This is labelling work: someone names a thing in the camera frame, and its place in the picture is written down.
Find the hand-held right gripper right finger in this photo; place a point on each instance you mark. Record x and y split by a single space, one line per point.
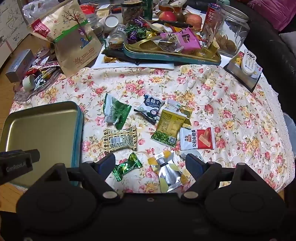
192 165

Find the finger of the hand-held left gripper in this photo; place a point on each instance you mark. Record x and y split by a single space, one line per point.
32 155

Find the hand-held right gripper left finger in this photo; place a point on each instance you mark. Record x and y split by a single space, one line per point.
108 163

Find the green foil candy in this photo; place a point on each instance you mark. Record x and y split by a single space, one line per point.
126 166

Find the gold teal-rimmed tin tray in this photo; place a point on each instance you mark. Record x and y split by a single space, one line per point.
39 134
148 52

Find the silver yellow snack packet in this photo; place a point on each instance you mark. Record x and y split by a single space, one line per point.
167 172

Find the gold black patterned snack packet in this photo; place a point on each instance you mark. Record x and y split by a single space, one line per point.
120 140

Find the red white snack packet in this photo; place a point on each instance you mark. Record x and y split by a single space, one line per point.
196 139

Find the yellow green snack packet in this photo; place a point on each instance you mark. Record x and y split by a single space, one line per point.
168 126

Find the gold foil candy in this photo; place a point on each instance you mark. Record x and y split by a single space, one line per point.
186 111
110 59

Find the small white green snack packet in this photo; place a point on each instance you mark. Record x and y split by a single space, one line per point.
173 105

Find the blue white snack packet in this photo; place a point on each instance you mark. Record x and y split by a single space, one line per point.
150 106

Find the glass jar of brown snacks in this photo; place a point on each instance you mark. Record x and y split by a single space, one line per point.
131 12

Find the floral tablecloth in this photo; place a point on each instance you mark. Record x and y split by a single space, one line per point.
231 115

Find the pile of mixed snack packets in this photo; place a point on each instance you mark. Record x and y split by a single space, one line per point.
44 69

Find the grey cardboard box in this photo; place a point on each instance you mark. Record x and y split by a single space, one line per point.
19 64

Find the printed square box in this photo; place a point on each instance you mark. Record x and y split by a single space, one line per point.
240 76

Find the grey plastic bin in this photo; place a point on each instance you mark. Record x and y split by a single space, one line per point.
290 125

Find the white remote control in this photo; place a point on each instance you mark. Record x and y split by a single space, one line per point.
248 62

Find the clear dark snack packet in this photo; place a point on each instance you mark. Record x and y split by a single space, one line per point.
168 46

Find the kraft paper bag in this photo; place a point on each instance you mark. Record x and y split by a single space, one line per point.
74 41

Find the small clear plastic jar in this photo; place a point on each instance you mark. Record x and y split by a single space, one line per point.
116 37

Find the pink snack bag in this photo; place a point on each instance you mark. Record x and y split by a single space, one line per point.
185 38

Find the white scribbled board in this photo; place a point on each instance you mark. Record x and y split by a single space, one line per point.
11 23

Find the pile of foil candies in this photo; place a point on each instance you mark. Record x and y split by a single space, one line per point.
137 31

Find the black sofa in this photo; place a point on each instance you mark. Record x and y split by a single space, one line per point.
277 58

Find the large glass jar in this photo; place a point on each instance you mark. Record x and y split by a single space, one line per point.
231 30

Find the white cup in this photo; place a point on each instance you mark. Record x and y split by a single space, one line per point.
111 21

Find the red yellow apple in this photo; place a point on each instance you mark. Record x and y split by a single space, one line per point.
194 20

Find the clear plastic bag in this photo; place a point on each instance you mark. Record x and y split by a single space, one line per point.
39 8

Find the brown kiwi fruit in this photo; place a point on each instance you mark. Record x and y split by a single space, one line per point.
180 16

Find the green can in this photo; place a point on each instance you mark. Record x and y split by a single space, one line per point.
147 9

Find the pink cushion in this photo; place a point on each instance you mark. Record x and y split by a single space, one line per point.
275 11

